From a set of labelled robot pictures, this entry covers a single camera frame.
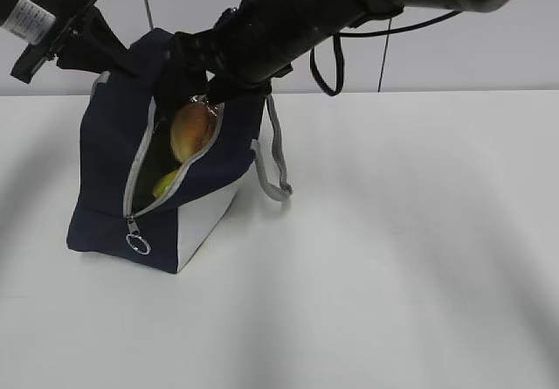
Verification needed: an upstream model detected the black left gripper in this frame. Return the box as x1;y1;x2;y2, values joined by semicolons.
1;0;140;84

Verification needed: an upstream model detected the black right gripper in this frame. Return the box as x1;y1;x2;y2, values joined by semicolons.
154;6;293;114

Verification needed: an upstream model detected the brown bread roll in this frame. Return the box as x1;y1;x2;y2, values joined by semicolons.
170;102;217;163

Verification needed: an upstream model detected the navy and white lunch bag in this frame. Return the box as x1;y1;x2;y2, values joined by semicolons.
66;29;293;274

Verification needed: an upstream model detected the yellow banana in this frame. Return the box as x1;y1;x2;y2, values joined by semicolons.
152;170;178;199

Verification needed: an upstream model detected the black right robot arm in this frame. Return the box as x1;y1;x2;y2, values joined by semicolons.
154;0;509;104

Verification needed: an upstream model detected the black cable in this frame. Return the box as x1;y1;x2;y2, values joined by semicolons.
309;10;464;97

